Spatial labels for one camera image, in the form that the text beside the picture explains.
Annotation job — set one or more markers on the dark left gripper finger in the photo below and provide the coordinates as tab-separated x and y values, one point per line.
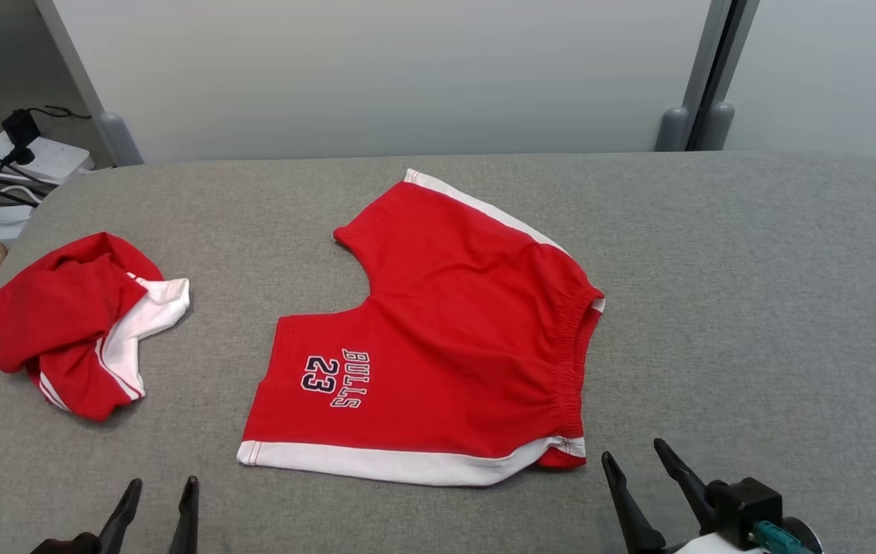
185	523
121	523

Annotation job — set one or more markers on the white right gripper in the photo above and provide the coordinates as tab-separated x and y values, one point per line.
707	546

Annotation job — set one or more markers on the red white striped jersey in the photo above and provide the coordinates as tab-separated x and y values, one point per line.
53	323

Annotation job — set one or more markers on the red Bulls 23 shorts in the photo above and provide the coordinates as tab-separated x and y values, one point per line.
445	323

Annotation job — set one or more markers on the black plug adapter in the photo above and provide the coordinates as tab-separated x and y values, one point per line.
20	127

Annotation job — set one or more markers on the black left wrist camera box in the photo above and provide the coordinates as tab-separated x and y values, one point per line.
68	545

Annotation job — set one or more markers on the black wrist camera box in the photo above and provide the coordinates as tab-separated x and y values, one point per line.
745	500
68	545

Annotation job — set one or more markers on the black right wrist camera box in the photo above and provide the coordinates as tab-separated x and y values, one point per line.
745	500

